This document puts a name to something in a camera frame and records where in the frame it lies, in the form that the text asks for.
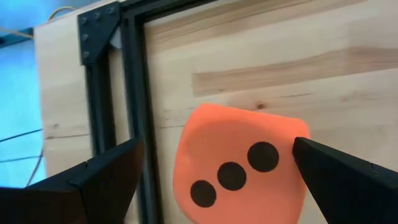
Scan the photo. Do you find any large orange foam die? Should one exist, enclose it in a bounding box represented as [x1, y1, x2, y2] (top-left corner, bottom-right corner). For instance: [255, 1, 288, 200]
[172, 102, 312, 224]

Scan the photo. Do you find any black aluminium table frame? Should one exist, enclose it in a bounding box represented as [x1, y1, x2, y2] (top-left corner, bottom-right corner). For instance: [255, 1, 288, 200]
[76, 0, 218, 224]

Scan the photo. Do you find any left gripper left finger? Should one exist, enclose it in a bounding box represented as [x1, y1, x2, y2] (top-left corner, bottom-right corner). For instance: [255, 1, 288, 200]
[0, 136, 146, 224]

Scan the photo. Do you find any yellow cable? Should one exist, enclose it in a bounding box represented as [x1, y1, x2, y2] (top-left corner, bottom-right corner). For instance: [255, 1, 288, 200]
[0, 5, 78, 40]

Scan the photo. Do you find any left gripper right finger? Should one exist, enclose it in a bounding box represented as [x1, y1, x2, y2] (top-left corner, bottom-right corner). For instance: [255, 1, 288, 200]
[292, 136, 398, 224]

